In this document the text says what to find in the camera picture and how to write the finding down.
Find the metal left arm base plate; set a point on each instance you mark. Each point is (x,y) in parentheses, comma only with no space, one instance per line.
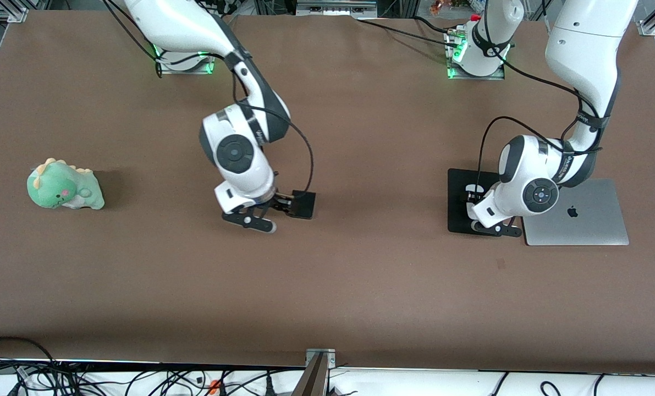
(453,69)

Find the white computer mouse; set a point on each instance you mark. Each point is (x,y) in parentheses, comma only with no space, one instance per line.
(474,187)

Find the grey metal equipment box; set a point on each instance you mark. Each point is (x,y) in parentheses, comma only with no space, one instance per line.
(335,7)

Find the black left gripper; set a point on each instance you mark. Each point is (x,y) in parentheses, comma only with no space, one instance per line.
(482,193)

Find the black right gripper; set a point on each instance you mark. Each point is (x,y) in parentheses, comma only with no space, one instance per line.
(281,201)

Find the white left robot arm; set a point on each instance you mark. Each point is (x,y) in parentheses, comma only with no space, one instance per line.
(536,187)

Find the black phone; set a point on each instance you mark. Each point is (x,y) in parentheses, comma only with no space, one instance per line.
(307,206)

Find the silver laptop with apple logo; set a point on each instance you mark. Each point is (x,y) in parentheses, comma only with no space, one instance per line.
(591,220)

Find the black mouse pad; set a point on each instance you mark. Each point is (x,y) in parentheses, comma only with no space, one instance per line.
(456,203)

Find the green dinosaur plush toy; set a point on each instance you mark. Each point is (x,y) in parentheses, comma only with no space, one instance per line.
(63,187)

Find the aluminium post with bracket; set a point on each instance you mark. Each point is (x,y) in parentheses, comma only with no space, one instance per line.
(316,374)

